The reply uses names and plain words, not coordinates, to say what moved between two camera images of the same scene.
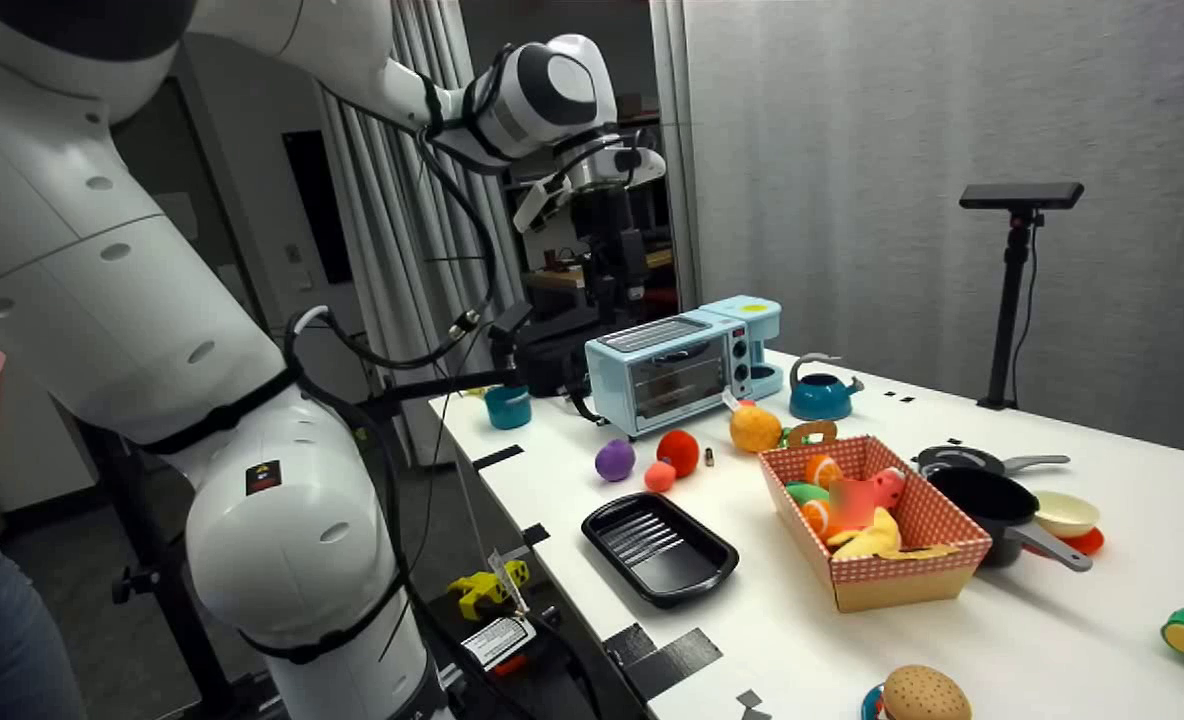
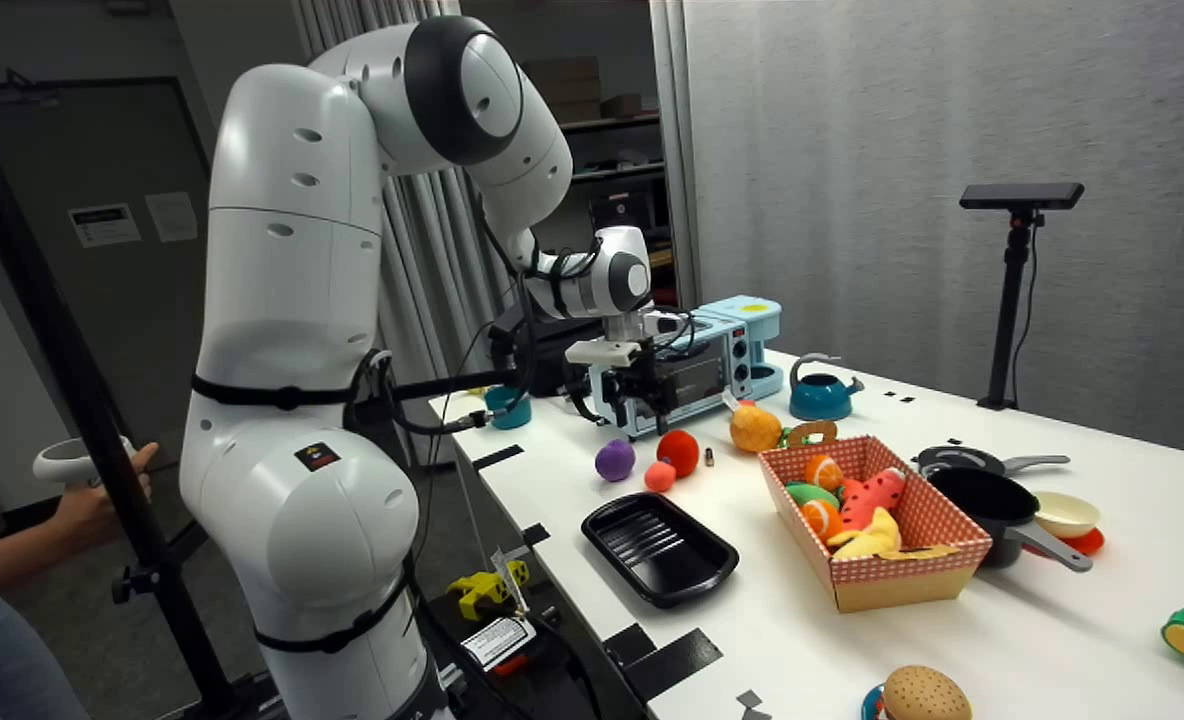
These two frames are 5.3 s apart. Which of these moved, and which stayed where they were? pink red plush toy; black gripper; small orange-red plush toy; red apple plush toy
Moved: black gripper
Stayed: pink red plush toy; small orange-red plush toy; red apple plush toy
